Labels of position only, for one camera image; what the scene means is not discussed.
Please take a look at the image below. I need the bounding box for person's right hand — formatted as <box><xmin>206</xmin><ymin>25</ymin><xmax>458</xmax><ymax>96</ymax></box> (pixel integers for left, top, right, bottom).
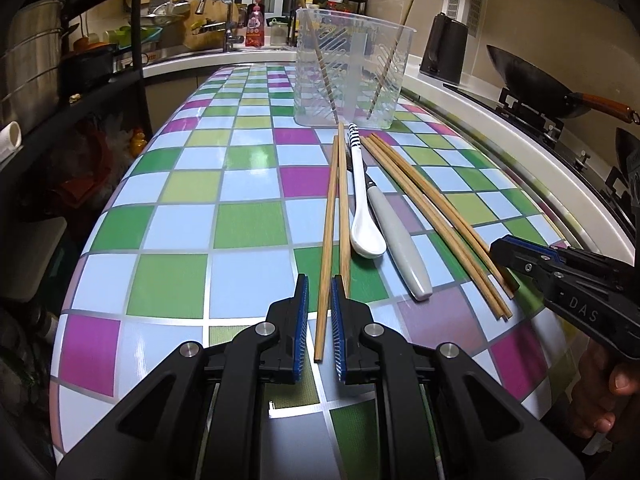
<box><xmin>570</xmin><ymin>342</ymin><xmax>640</xmax><ymax>443</ymax></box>

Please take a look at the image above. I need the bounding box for red dish soap bottle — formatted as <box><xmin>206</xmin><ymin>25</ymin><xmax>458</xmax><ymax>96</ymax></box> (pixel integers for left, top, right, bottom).
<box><xmin>245</xmin><ymin>0</ymin><xmax>266</xmax><ymax>48</ymax></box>

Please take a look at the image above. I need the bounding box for chrome kitchen faucet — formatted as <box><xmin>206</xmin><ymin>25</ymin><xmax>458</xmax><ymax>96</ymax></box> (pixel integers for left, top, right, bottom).
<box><xmin>195</xmin><ymin>0</ymin><xmax>246</xmax><ymax>53</ymax></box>

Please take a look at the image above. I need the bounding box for black pot orange rim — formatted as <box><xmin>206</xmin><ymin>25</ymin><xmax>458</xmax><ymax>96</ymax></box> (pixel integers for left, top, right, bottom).
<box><xmin>60</xmin><ymin>42</ymin><xmax>119</xmax><ymax>94</ymax></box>

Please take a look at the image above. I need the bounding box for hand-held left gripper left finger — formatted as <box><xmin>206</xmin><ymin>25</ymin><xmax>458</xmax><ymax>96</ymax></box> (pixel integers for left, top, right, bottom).
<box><xmin>56</xmin><ymin>274</ymin><xmax>311</xmax><ymax>480</ymax></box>

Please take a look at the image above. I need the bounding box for black gas stove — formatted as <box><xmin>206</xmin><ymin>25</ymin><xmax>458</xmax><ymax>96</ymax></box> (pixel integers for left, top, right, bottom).
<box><xmin>442</xmin><ymin>82</ymin><xmax>640</xmax><ymax>241</ymax></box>

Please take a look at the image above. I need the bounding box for white jar green lid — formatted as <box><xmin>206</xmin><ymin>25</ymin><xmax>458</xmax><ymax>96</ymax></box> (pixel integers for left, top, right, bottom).
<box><xmin>270</xmin><ymin>16</ymin><xmax>292</xmax><ymax>47</ymax></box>

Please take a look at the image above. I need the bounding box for large steel pot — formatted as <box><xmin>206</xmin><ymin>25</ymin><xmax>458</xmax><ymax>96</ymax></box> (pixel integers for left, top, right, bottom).
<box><xmin>0</xmin><ymin>0</ymin><xmax>69</xmax><ymax>133</ymax></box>

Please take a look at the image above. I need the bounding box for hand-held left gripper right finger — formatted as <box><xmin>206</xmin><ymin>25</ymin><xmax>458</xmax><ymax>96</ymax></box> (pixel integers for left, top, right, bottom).
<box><xmin>331</xmin><ymin>274</ymin><xmax>586</xmax><ymax>480</ymax></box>

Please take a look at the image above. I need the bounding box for red plastic bag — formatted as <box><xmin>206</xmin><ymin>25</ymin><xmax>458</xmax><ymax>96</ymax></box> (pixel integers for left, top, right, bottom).
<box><xmin>52</xmin><ymin>122</ymin><xmax>132</xmax><ymax>223</ymax></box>

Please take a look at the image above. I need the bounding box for clear plastic utensil container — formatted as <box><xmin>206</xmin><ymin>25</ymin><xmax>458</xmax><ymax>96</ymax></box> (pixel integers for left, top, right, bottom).
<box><xmin>293</xmin><ymin>7</ymin><xmax>417</xmax><ymax>128</ymax></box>

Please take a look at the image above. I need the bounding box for wooden cutting board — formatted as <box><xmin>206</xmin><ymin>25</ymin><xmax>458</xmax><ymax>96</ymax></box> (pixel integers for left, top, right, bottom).
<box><xmin>184</xmin><ymin>7</ymin><xmax>231</xmax><ymax>52</ymax></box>

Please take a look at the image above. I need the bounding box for checkered table cover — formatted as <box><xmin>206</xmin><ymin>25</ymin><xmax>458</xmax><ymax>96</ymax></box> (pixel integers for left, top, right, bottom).
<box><xmin>50</xmin><ymin>62</ymin><xmax>581</xmax><ymax>466</ymax></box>

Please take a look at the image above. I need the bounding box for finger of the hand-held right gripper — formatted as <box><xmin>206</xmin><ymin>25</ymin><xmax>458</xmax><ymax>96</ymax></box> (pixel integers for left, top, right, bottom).
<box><xmin>489</xmin><ymin>238</ymin><xmax>563</xmax><ymax>286</ymax></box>
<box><xmin>504</xmin><ymin>235</ymin><xmax>568</xmax><ymax>263</ymax></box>

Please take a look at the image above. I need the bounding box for wooden chopstick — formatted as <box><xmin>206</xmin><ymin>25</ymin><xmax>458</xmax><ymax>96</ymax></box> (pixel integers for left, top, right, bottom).
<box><xmin>369</xmin><ymin>134</ymin><xmax>514</xmax><ymax>319</ymax></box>
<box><xmin>314</xmin><ymin>135</ymin><xmax>340</xmax><ymax>362</ymax></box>
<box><xmin>360</xmin><ymin>137</ymin><xmax>501</xmax><ymax>321</ymax></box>
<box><xmin>366</xmin><ymin>0</ymin><xmax>421</xmax><ymax>121</ymax></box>
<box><xmin>381</xmin><ymin>134</ymin><xmax>521</xmax><ymax>300</ymax></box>
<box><xmin>287</xmin><ymin>0</ymin><xmax>341</xmax><ymax>126</ymax></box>

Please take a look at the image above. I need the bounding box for black storage shelf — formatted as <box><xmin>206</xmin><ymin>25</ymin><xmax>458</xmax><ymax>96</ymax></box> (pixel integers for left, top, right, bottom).
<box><xmin>0</xmin><ymin>0</ymin><xmax>157</xmax><ymax>241</ymax></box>

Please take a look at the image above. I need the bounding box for green dish drainer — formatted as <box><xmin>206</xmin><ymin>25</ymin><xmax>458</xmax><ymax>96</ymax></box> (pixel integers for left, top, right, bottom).
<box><xmin>102</xmin><ymin>24</ymin><xmax>164</xmax><ymax>47</ymax></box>

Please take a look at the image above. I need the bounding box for fork with white handle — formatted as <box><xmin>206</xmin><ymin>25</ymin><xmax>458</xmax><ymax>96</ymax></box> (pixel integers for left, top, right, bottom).
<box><xmin>344</xmin><ymin>142</ymin><xmax>434</xmax><ymax>302</ymax></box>

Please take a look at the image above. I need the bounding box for black wok wooden handle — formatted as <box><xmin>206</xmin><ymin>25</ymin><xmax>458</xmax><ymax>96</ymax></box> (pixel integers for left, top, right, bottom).
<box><xmin>486</xmin><ymin>44</ymin><xmax>640</xmax><ymax>126</ymax></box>

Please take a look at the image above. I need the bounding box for white roll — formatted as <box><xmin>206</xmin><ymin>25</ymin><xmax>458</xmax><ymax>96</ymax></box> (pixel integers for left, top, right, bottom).
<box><xmin>0</xmin><ymin>121</ymin><xmax>23</xmax><ymax>162</ymax></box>

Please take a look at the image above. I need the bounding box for black electric kettle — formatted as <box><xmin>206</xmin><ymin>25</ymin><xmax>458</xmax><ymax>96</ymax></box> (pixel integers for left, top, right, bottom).
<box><xmin>419</xmin><ymin>12</ymin><xmax>471</xmax><ymax>86</ymax></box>

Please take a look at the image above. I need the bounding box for white spoon striped handle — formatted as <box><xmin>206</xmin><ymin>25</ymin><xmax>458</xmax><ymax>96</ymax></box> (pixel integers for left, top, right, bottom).
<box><xmin>346</xmin><ymin>122</ymin><xmax>388</xmax><ymax>260</ymax></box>

